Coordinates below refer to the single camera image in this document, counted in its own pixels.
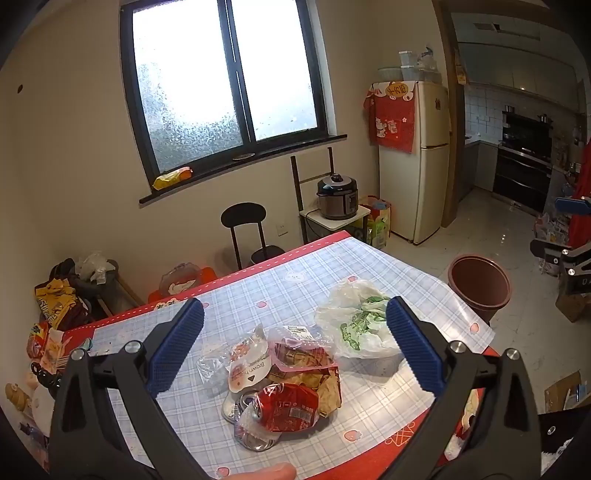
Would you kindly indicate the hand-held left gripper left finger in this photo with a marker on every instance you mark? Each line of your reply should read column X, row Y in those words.
column 178, row 350

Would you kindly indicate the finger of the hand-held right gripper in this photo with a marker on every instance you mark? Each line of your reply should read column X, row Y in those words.
column 565, row 204
column 547, row 253

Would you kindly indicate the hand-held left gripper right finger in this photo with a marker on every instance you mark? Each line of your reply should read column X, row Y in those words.
column 413, row 350

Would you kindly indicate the clear plastic wrapper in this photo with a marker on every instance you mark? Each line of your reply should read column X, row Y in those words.
column 212, row 369

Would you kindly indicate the white green plastic bag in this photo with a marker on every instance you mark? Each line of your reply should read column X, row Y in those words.
column 351, row 318

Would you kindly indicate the white yogurt cup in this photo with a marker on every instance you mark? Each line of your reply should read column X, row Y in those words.
column 249, row 364

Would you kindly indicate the brown trash bin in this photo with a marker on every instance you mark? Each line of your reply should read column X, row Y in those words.
column 480, row 300

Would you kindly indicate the brown snack wrapper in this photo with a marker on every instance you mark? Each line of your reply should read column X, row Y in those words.
column 330, row 392

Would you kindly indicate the pink snack tray packet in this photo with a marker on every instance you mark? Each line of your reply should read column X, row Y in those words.
column 300, row 350

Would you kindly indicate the crushed red can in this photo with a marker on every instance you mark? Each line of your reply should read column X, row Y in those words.
column 286, row 408

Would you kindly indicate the person's left hand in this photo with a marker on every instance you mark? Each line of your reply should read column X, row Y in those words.
column 268, row 473

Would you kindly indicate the open cardboard box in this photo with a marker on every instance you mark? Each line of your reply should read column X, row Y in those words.
column 575, row 307

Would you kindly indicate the red hanging garment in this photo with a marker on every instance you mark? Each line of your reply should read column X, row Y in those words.
column 582, row 184

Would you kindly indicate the black oven range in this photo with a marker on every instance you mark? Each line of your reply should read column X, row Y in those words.
column 521, row 180

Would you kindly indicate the clear printed bag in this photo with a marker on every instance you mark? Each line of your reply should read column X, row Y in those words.
column 180, row 279

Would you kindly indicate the red stool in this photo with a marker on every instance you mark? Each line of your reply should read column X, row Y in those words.
column 207, row 274

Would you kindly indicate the lower kitchen cabinets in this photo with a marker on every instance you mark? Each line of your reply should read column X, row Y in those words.
column 485, row 164

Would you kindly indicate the kitchen cabinets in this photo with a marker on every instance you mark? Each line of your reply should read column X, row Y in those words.
column 508, row 69
column 485, row 164

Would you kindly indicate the grey bucket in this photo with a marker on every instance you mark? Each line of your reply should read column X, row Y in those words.
column 99, row 288

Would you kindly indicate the flattened cardboard box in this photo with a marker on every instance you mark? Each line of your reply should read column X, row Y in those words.
column 561, row 390

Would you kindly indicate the crumpled clear plastic bag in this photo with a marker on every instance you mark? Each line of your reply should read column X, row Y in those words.
column 94, row 267

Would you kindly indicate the plaid tablecloth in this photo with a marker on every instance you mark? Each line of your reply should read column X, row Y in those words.
column 286, row 295

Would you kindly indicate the pile of snack bags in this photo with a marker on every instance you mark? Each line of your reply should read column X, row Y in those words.
column 55, row 300

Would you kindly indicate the cream refrigerator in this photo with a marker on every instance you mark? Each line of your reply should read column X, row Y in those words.
column 431, row 184

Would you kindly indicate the black gourd bottle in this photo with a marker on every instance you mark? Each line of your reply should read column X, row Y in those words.
column 41, row 374

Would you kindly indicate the upper kitchen cabinets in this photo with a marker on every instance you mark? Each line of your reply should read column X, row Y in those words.
column 508, row 69

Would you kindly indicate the black rack with white top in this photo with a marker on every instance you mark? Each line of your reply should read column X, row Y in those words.
column 309, row 217

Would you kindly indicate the brown pressure cooker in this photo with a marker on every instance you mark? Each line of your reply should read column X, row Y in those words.
column 337, row 198

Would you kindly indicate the yellow snack packet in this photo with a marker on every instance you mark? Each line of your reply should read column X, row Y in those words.
column 171, row 179

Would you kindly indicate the red printed cloth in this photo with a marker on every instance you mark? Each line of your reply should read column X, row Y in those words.
column 395, row 124

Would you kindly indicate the black window sill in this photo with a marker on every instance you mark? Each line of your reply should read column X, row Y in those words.
column 258, row 159

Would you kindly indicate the white stacked containers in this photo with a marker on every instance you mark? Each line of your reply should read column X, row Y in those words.
column 407, row 64

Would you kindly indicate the clear lidded container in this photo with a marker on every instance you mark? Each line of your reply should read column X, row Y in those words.
column 389, row 74

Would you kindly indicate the black framed window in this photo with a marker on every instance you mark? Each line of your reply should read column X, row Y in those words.
column 194, row 83

